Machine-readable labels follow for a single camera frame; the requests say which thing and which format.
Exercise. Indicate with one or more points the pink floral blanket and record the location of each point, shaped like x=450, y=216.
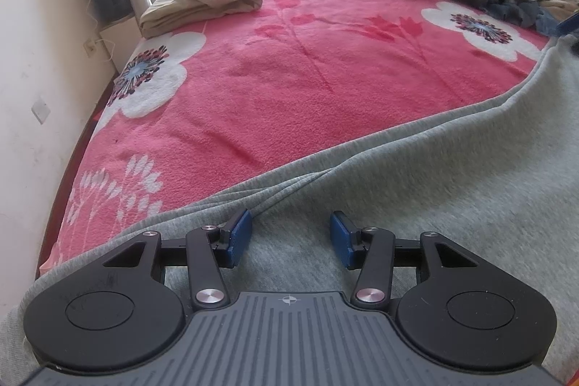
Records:
x=316, y=74

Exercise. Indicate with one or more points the wall switch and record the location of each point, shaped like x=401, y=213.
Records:
x=40, y=110

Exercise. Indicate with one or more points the grey sweatpants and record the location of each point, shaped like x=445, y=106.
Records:
x=452, y=169

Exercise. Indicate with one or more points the beige garment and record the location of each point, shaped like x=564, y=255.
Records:
x=561, y=6

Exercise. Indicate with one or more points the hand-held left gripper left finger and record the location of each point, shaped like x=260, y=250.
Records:
x=237, y=239

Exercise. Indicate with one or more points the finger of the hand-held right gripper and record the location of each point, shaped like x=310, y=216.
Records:
x=571, y=25

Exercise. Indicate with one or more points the wall socket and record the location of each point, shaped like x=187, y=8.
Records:
x=90, y=47

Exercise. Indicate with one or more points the white nightstand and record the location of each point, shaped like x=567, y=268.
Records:
x=120, y=42

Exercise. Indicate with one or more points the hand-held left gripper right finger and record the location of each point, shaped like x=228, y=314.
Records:
x=343, y=239

